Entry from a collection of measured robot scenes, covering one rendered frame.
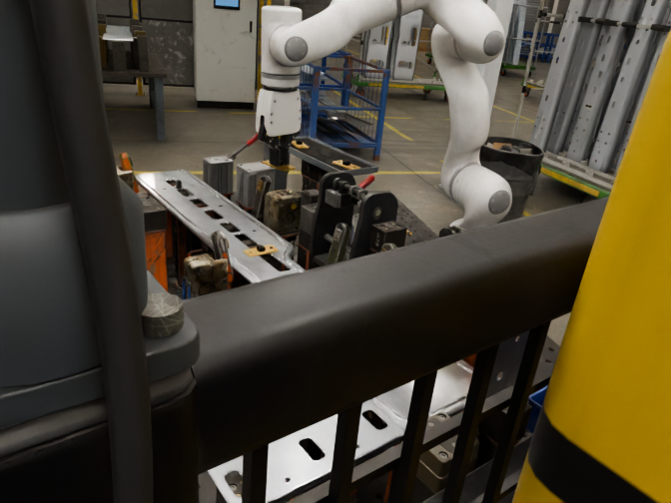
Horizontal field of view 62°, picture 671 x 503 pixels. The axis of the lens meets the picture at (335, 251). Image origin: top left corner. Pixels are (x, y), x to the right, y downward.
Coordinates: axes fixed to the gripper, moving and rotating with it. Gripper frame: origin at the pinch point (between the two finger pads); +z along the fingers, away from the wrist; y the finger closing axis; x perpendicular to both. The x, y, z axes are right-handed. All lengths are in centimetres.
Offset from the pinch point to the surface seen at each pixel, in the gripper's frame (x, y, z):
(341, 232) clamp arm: 13.5, -8.6, 16.9
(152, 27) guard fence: -676, -348, 29
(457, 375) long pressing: 57, 7, 26
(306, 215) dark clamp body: -4.6, -13.9, 19.6
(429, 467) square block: 68, 31, 22
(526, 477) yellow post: 92, 71, -24
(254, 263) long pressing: 1.0, 8.0, 25.1
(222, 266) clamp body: 2.4, 18.2, 22.1
